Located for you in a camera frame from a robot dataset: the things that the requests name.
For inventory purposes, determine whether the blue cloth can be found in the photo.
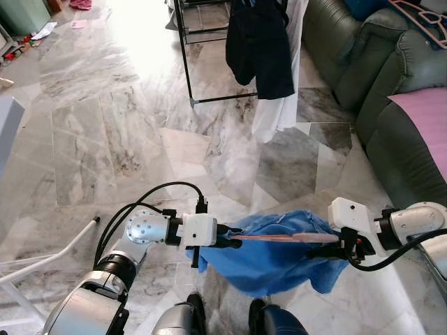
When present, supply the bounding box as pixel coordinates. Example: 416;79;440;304
192;209;350;297

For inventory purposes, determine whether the pink plastic hanger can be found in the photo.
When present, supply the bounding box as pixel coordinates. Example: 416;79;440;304
229;233;343;245
388;0;447;50

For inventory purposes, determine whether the dark left robot foot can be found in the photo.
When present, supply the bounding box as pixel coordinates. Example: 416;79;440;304
152;293;207;335

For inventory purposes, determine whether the pink cloth mat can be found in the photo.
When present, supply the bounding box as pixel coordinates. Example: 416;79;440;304
388;87;447;181

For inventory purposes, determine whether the dark green leather sofa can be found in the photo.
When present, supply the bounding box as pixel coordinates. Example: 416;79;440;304
302;0;447;210

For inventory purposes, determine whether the black metal drying rack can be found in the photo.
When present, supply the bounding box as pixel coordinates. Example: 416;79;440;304
171;0;259;107

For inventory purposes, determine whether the navy blue garment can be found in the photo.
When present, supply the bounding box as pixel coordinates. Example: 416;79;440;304
225;0;295;101

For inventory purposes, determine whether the blue cushion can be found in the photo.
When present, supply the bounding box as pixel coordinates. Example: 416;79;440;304
344;0;388;20

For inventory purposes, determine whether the white paper sheet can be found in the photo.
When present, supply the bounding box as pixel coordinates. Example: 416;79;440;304
31;22;59;40

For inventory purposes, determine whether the small red toy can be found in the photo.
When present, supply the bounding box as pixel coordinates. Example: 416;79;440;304
3;43;32;62

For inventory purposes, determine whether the green plastic laundry bin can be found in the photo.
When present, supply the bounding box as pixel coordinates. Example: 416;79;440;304
0;0;51;37

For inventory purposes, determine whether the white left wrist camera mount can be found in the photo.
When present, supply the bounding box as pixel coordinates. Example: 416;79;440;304
180;213;219;251

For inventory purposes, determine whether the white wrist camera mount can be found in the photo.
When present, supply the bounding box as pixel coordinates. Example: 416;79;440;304
328;198;386;253
180;213;219;251

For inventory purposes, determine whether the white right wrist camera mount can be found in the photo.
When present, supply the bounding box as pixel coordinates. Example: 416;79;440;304
328;198;386;253

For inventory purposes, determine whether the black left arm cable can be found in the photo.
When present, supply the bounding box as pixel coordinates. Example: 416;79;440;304
93;181;209;269

